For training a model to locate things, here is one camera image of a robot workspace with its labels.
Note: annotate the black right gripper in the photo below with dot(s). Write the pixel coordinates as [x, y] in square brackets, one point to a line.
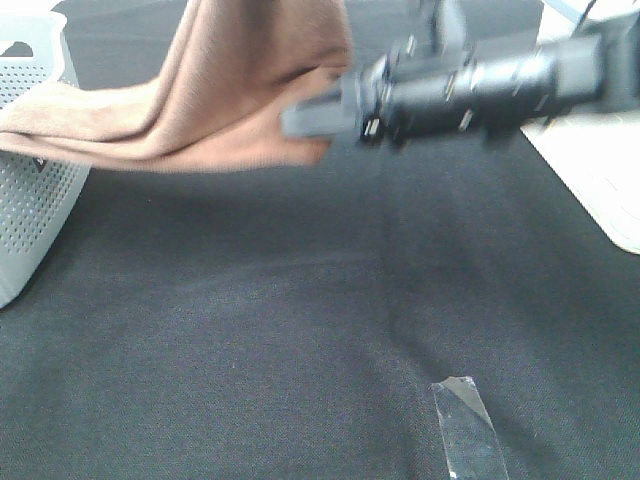
[411, 92]

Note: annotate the brown towel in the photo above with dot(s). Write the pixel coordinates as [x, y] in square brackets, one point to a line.
[215, 106]

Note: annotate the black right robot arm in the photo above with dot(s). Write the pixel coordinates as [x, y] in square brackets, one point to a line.
[545, 81]

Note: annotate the black fabric table cloth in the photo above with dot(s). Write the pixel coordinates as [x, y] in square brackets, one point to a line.
[289, 323]

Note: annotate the white basket on right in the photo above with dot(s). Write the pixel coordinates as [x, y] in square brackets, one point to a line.
[595, 152]

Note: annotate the grey perforated laundry basket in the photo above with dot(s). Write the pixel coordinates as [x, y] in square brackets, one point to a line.
[37, 195]

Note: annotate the clear tape strip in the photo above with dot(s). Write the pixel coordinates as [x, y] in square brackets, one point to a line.
[471, 446]

